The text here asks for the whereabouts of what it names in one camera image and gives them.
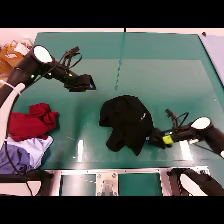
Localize red garment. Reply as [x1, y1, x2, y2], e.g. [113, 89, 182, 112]
[7, 102, 61, 142]

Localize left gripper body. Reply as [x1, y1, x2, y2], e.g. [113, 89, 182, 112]
[63, 73, 97, 93]

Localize silver frame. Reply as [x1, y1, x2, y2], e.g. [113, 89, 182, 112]
[42, 166, 212, 197]

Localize black garment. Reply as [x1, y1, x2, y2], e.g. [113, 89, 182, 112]
[98, 94, 155, 157]

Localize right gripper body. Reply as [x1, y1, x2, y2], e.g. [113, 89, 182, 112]
[149, 127, 175, 150]

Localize light purple garment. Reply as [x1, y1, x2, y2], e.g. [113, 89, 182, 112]
[0, 134, 55, 175]

